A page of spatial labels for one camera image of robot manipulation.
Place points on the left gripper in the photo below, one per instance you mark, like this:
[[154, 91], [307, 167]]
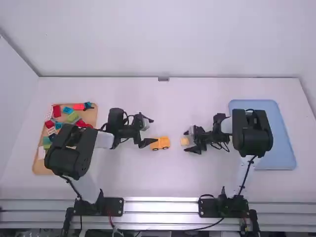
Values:
[[136, 128]]

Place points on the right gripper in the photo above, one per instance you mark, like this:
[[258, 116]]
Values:
[[201, 138]]

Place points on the yellow toy brick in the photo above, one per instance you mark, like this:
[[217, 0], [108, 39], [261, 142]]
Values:
[[185, 141]]

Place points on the yellow toy car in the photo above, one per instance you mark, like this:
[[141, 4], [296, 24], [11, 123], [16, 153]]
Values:
[[160, 143]]

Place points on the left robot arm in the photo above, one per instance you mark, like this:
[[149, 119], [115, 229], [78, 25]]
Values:
[[85, 148]]

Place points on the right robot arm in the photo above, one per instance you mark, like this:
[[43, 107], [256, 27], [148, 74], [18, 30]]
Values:
[[251, 133]]

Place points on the tan tray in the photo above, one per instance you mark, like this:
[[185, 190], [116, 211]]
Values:
[[92, 118]]

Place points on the blue toy brick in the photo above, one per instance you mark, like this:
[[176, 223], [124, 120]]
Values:
[[88, 106]]

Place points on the red toy brick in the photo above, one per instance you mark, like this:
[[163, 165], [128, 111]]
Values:
[[82, 124], [56, 111], [78, 106]]

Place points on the silver rails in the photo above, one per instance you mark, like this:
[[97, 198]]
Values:
[[160, 209]]

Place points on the green toy brick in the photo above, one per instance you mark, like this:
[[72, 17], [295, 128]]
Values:
[[72, 117]]

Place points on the teal toy brick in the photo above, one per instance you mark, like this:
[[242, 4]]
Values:
[[67, 110]]

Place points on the blue mat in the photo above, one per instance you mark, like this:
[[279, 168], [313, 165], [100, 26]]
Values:
[[281, 128]]

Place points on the pile of toy bricks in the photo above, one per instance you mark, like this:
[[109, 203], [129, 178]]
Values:
[[50, 126]]

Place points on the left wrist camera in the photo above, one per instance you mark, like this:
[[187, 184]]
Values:
[[145, 124]]

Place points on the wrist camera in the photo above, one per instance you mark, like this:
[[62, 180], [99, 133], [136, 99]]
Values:
[[192, 130], [145, 124]]

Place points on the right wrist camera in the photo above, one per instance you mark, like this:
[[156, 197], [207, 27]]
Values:
[[192, 130]]

